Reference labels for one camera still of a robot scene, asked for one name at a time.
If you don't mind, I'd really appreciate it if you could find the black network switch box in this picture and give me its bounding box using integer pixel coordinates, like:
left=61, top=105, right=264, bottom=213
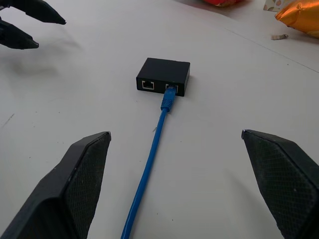
left=136, top=57, right=191, bottom=97

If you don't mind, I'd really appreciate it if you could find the red and yellow foil balloon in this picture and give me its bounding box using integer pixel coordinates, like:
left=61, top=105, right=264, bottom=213
left=203, top=0, right=246, bottom=7

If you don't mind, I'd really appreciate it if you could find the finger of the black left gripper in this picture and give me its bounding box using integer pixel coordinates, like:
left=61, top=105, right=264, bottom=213
left=0, top=0, right=67, bottom=25
left=0, top=16, right=39, bottom=50

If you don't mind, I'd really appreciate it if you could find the orange foil balloon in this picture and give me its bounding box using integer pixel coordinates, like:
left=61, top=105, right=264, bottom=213
left=274, top=0, right=319, bottom=39

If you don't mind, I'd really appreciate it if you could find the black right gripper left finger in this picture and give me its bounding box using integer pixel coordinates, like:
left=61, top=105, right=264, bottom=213
left=0, top=131, right=112, bottom=239

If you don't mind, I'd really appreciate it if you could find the blue Ethernet cable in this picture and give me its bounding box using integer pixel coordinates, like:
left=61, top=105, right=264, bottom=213
left=120, top=84, right=177, bottom=239

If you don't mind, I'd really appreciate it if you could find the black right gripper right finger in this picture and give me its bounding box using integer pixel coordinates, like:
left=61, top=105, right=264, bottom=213
left=241, top=129, right=319, bottom=239

